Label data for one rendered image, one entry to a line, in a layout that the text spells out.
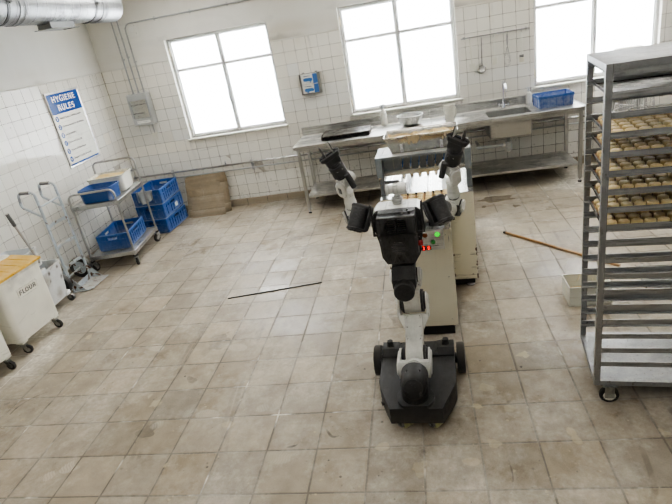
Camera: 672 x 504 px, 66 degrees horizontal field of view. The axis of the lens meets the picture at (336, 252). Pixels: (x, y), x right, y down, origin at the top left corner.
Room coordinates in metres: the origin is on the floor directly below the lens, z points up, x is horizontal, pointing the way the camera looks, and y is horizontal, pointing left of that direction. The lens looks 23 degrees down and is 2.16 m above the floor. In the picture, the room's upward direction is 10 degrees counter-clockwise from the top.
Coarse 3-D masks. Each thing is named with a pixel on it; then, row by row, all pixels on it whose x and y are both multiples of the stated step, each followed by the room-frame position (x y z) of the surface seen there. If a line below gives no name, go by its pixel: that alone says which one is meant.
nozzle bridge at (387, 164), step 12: (384, 156) 3.96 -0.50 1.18; (396, 156) 3.90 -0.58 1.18; (408, 156) 3.88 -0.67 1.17; (420, 156) 3.94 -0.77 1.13; (432, 156) 3.92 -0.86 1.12; (444, 156) 3.89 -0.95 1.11; (468, 156) 3.77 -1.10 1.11; (384, 168) 4.01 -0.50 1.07; (396, 168) 3.99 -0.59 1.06; (408, 168) 3.96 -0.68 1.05; (420, 168) 3.91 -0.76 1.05; (432, 168) 3.87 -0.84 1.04; (468, 168) 3.87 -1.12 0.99; (384, 180) 4.05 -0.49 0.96; (468, 180) 3.87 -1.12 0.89
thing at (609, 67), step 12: (612, 72) 2.26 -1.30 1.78; (612, 84) 2.26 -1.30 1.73; (612, 96) 2.26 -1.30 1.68; (600, 192) 2.28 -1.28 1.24; (600, 204) 2.27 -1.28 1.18; (600, 216) 2.27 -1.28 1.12; (600, 228) 2.26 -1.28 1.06; (600, 240) 2.26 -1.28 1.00; (600, 252) 2.26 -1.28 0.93; (600, 264) 2.26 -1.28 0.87; (600, 276) 2.26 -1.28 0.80; (600, 288) 2.26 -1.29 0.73; (600, 300) 2.26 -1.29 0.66; (600, 312) 2.26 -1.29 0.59; (600, 324) 2.26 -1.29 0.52; (600, 336) 2.26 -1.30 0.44; (600, 348) 2.26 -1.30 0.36; (600, 360) 2.26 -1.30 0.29; (600, 372) 2.26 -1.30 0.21
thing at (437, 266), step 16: (448, 240) 3.15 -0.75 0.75; (432, 256) 3.17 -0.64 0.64; (448, 256) 3.15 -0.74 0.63; (432, 272) 3.18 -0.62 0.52; (448, 272) 3.15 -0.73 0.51; (432, 288) 3.18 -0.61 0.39; (448, 288) 3.15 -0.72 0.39; (432, 304) 3.18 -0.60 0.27; (448, 304) 3.16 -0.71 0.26; (432, 320) 3.19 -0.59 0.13; (448, 320) 3.16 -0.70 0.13
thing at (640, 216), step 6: (594, 204) 2.61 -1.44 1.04; (654, 210) 2.36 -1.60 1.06; (660, 210) 2.35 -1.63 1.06; (666, 210) 2.34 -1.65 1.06; (612, 216) 2.38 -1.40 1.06; (618, 216) 2.36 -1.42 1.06; (624, 216) 2.35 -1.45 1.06; (630, 216) 2.34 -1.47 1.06; (636, 216) 2.33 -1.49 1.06; (642, 216) 2.32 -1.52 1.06; (648, 216) 2.31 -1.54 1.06; (654, 216) 2.31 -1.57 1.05; (660, 216) 2.29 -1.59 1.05; (666, 216) 2.31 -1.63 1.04; (612, 222) 2.31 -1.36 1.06; (618, 222) 2.31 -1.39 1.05; (624, 222) 2.29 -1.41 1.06; (630, 222) 2.31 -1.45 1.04; (636, 222) 2.27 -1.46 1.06; (642, 222) 2.27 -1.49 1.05
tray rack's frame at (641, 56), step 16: (624, 48) 2.66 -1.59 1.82; (640, 48) 2.56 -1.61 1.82; (656, 48) 2.47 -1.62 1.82; (624, 64) 2.24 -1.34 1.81; (640, 64) 2.22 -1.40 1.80; (656, 64) 2.20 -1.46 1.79; (592, 336) 2.66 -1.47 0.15; (592, 352) 2.51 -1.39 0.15; (592, 368) 2.37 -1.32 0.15; (608, 368) 2.34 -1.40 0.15; (624, 368) 2.32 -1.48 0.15; (640, 368) 2.30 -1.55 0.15; (656, 368) 2.27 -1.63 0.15; (608, 384) 2.24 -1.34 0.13; (624, 384) 2.22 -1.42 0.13; (640, 384) 2.19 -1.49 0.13; (656, 384) 2.17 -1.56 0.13
